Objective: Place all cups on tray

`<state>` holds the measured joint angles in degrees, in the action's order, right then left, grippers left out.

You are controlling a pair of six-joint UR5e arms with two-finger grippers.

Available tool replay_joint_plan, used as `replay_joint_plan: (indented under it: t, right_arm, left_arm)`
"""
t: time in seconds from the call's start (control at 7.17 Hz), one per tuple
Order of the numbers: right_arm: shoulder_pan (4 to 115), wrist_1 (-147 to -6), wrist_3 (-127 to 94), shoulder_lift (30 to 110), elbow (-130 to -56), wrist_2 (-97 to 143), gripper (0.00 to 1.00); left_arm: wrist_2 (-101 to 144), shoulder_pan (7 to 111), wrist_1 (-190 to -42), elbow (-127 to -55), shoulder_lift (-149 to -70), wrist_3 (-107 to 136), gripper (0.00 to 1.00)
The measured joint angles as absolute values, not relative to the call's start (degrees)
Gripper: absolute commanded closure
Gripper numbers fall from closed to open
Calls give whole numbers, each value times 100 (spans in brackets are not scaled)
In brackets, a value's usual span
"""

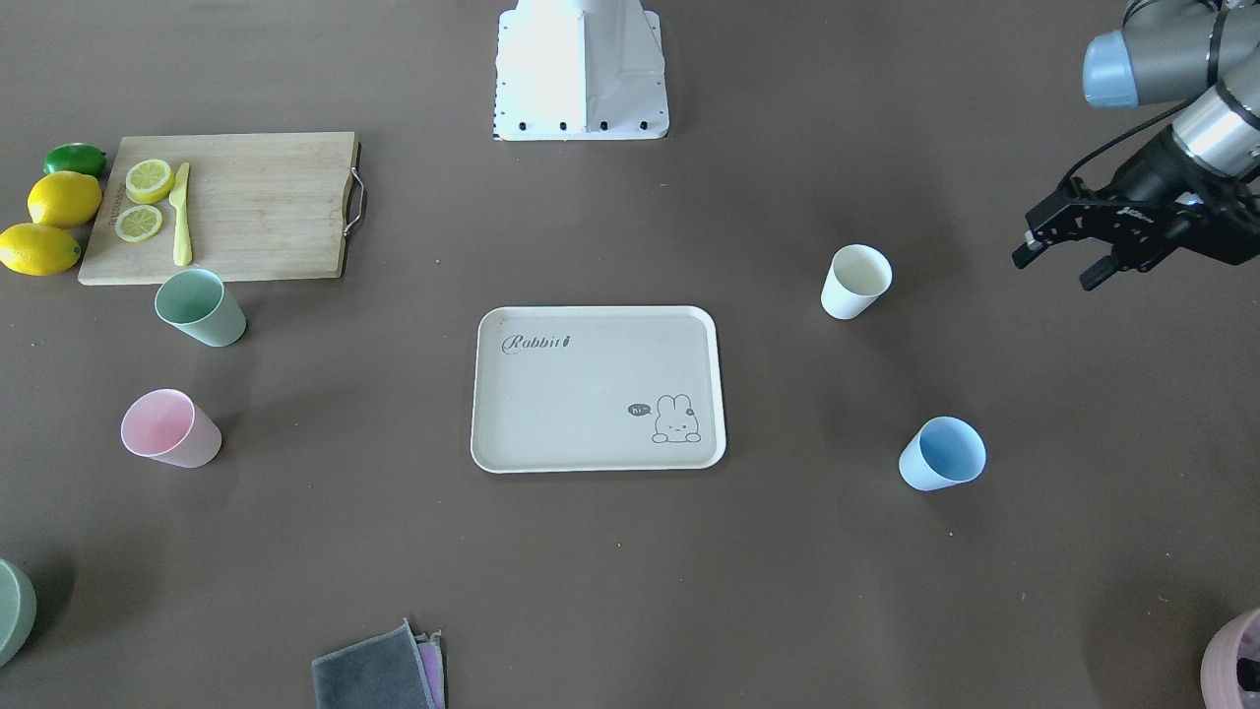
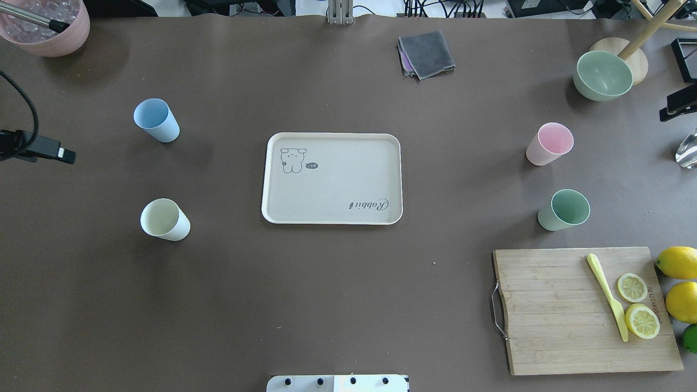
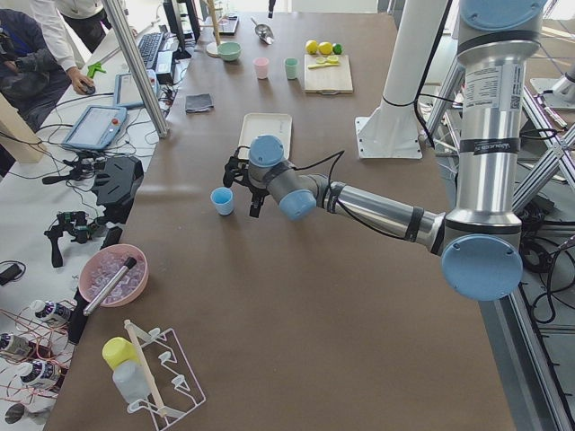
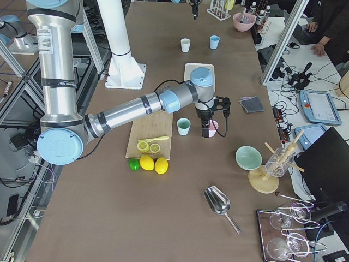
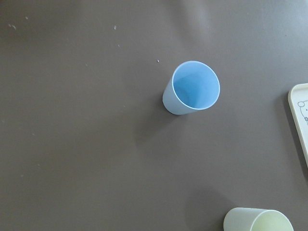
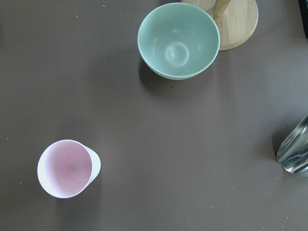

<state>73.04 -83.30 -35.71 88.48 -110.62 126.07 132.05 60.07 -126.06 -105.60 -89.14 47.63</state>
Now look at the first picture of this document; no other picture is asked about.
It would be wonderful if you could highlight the yellow plastic knife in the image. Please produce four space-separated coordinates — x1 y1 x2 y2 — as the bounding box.
168 162 193 268

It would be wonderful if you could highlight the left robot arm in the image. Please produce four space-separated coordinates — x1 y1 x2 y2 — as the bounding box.
1012 1 1259 290

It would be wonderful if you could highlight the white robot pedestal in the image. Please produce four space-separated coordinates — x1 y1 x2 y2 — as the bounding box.
491 1 669 141

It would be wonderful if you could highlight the pink bowl with ice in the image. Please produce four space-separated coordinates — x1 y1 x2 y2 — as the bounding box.
1200 610 1259 708

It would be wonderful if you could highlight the pink cup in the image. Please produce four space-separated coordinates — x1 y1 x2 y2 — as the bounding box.
120 389 223 470

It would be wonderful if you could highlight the whole lemon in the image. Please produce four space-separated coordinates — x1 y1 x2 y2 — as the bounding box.
1 222 82 277
26 170 103 229

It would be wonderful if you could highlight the blue cup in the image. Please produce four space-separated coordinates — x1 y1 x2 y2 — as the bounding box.
897 417 988 490

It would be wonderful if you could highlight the green lime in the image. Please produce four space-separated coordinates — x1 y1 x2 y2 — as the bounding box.
43 144 108 178

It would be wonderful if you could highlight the green bowl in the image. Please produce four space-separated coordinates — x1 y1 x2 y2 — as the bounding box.
0 559 37 666

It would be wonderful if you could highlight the green cup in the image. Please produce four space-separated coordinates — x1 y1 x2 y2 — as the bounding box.
154 268 246 349

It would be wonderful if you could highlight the grey folded cloth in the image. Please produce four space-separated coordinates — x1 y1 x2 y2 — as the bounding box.
312 622 447 708

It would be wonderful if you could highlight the cream rabbit tray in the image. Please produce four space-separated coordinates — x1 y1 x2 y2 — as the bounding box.
470 305 727 474

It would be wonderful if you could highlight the cream cup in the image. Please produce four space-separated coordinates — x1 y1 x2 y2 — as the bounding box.
820 246 895 320

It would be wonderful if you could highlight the lemon slice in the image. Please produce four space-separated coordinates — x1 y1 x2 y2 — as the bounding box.
113 205 163 243
123 159 175 205

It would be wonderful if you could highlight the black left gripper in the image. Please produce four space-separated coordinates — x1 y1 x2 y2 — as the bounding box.
1012 127 1259 291

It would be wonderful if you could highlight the wooden cutting board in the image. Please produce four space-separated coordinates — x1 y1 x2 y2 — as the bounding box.
78 133 359 286

